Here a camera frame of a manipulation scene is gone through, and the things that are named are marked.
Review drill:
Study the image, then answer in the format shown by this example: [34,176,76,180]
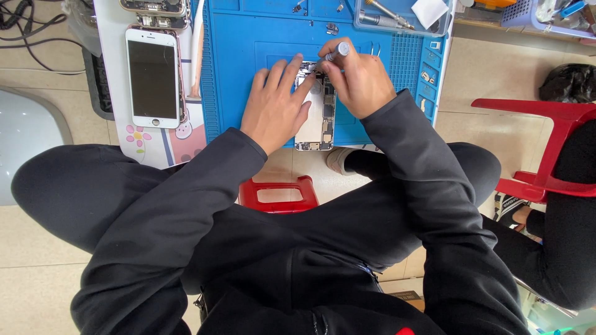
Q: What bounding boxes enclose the silver phone body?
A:
[294,60,337,152]

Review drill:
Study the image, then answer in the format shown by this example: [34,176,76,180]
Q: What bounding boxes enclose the white cartoon desk pad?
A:
[93,0,208,170]

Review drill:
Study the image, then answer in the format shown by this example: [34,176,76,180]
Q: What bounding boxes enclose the person's beige shoe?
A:
[325,147,360,177]

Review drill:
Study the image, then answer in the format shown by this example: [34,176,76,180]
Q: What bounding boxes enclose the brown cardboard box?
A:
[386,290,425,312]

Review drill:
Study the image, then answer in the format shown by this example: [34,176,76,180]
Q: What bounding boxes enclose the red plastic chair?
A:
[470,98,596,204]

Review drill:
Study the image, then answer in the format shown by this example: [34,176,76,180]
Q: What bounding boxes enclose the grey precision screwdriver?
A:
[317,41,351,71]

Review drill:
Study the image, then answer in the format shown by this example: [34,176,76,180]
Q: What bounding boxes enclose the blue silicone repair mat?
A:
[200,0,450,148]

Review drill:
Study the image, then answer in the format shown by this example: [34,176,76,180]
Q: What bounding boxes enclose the silver screwdriver with gold tip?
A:
[364,0,415,30]

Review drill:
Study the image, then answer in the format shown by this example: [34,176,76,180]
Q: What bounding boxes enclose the rose gold phone housing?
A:
[119,0,190,17]

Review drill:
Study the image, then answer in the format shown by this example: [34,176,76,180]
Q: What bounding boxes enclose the silver screwdriver handle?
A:
[358,11,402,29]

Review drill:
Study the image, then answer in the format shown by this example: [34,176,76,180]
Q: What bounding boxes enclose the phone housing with exposed parts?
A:
[136,14,190,30]

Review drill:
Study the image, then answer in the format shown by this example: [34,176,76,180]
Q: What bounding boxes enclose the red plastic stool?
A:
[238,175,320,215]

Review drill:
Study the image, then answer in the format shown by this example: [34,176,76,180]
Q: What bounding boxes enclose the white phone screen assembly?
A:
[124,25,188,130]

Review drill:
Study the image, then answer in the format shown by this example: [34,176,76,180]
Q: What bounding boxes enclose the black cables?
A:
[0,0,88,76]

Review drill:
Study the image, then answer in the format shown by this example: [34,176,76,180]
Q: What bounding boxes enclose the person's right hand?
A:
[318,37,399,120]

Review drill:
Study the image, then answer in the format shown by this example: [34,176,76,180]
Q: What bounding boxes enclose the clear plastic tray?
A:
[353,0,455,38]

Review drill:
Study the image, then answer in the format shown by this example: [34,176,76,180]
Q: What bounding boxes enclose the pale blue plastic stool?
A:
[0,86,74,206]

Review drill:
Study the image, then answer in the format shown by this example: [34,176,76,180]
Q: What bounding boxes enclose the person's left hand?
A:
[240,53,322,156]

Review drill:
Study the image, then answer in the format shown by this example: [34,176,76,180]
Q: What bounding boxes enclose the purple plastic basket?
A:
[501,0,596,40]

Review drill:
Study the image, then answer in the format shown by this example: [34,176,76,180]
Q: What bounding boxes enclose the black rubber tray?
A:
[82,47,115,122]

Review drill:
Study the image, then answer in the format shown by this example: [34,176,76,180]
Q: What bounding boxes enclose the glass cabinet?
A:
[512,275,596,335]

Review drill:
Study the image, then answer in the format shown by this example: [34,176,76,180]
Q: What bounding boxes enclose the white paper piece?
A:
[412,0,450,30]

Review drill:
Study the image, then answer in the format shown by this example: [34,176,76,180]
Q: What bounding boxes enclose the white plastic pry tool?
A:
[188,0,206,99]

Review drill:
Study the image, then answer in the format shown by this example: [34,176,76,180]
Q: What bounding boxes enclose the clear plastic bag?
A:
[62,0,103,57]

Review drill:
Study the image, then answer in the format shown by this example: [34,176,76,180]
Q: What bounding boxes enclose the black plastic bag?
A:
[539,63,596,104]

